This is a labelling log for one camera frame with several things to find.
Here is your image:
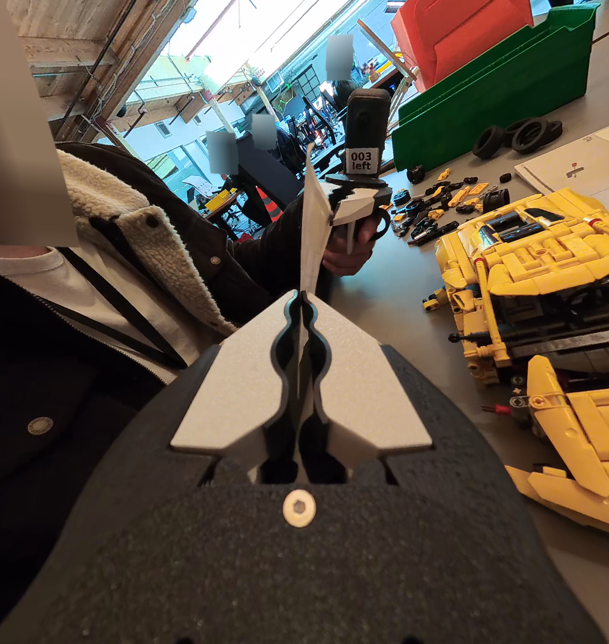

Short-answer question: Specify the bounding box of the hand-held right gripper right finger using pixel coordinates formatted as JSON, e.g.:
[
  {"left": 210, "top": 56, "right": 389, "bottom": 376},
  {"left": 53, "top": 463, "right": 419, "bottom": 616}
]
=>
[{"left": 302, "top": 291, "right": 433, "bottom": 473}]

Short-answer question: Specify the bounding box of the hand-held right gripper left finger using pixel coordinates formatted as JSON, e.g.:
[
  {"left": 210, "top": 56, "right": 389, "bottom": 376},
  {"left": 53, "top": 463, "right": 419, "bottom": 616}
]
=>
[{"left": 170, "top": 290, "right": 303, "bottom": 483}]

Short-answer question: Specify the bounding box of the person's left forearm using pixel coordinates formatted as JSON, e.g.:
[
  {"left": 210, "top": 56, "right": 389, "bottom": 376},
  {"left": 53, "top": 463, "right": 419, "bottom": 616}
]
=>
[{"left": 231, "top": 194, "right": 335, "bottom": 315}]

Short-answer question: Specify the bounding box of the grey desk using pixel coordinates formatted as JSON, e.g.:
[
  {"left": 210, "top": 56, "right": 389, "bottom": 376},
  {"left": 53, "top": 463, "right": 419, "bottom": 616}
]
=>
[{"left": 329, "top": 0, "right": 609, "bottom": 644}]

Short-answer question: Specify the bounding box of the person's left hand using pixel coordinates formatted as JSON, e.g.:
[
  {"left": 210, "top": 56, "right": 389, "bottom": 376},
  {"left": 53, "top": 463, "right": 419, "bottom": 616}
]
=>
[{"left": 322, "top": 216, "right": 383, "bottom": 277}]

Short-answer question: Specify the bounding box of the orange traffic cone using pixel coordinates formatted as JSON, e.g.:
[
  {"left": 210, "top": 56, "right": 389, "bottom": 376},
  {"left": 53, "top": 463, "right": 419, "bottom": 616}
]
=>
[{"left": 256, "top": 186, "right": 283, "bottom": 225}]

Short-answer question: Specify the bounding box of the black partition panel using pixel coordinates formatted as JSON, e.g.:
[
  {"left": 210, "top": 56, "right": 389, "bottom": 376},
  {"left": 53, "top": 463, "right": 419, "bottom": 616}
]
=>
[{"left": 236, "top": 136, "right": 306, "bottom": 213}]

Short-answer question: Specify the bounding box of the pile of black yellow parts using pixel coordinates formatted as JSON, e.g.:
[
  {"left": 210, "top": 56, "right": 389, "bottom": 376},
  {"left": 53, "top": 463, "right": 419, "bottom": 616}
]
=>
[{"left": 391, "top": 168, "right": 511, "bottom": 246}]

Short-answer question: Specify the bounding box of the green storage bin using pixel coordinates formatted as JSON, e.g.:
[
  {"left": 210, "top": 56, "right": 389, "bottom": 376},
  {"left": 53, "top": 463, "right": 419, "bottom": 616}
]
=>
[{"left": 391, "top": 2, "right": 601, "bottom": 172}]

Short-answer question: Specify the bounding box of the person's white shirt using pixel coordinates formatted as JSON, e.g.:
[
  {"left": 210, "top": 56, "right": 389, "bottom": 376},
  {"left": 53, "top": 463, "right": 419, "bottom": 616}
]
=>
[{"left": 0, "top": 247, "right": 184, "bottom": 383}]

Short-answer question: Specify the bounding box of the yellow brick car model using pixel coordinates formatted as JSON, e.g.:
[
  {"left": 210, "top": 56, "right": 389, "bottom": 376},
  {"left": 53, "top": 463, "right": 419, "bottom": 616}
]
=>
[{"left": 422, "top": 187, "right": 609, "bottom": 541}]

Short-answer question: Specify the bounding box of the person's fleece-lined jacket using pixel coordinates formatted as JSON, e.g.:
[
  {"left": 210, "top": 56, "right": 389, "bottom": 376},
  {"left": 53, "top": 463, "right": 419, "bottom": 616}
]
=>
[{"left": 0, "top": 141, "right": 305, "bottom": 644}]

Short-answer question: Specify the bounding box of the instruction booklet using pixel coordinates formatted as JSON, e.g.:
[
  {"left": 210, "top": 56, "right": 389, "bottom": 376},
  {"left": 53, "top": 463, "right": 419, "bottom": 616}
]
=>
[{"left": 515, "top": 120, "right": 609, "bottom": 197}]

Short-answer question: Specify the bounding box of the black shoulder strap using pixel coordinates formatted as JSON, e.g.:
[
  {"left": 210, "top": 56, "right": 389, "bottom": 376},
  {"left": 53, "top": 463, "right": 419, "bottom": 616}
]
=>
[{"left": 58, "top": 247, "right": 188, "bottom": 371}]

